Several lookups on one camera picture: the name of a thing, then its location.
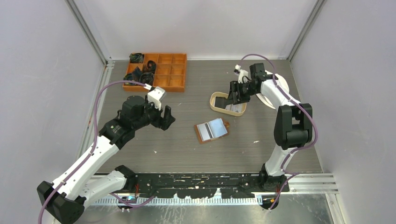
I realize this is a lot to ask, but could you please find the black rolled belt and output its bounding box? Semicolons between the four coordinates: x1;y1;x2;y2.
140;72;155;85
146;60;156;73

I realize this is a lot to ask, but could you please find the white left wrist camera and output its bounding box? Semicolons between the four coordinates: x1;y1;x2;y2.
147;86;167;110

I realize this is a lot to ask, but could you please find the white bucket hat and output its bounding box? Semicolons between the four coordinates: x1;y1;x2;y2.
256;74;293;110

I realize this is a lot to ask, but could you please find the dark rolled belt top-left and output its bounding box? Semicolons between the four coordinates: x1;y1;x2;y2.
129;53;144;63

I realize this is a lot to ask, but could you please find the white card black stripe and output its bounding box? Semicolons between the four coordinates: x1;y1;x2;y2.
197;122;214;141

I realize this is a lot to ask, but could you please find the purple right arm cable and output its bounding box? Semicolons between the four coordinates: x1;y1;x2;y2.
240;54;319;211

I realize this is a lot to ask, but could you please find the silver VIP card in tray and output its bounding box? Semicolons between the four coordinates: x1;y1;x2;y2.
226;104;243;113

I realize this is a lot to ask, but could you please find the orange wooden compartment organizer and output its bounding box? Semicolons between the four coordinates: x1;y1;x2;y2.
125;53;187;92

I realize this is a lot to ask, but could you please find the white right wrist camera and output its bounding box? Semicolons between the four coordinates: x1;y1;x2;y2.
234;64;249;84

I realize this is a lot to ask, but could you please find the black rolled belt lower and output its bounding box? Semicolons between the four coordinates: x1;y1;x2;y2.
140;72;155;85

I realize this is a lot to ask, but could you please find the black rolled belt centre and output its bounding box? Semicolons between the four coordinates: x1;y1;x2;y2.
146;60;156;73

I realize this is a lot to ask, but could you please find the black card in tray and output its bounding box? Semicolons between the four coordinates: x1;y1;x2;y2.
214;97;228;109

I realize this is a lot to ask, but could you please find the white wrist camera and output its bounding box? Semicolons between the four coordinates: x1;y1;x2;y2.
147;86;167;110
234;64;249;84

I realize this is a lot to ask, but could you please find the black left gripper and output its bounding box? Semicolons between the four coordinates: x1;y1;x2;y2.
133;95;175;130

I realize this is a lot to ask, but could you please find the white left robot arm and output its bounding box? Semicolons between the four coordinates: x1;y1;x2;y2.
37;96;176;224

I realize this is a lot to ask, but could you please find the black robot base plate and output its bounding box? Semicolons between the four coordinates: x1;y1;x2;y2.
119;172;289;199

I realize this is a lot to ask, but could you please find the orange leather card holder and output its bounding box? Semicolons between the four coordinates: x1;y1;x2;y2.
194;118;230;144

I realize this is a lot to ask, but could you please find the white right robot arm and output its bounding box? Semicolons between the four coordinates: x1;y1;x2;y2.
216;63;313;192

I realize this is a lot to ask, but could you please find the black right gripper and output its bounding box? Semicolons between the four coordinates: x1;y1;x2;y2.
226;80;259;106

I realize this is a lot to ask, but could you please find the beige oval tray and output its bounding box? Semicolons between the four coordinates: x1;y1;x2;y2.
209;92;247;117

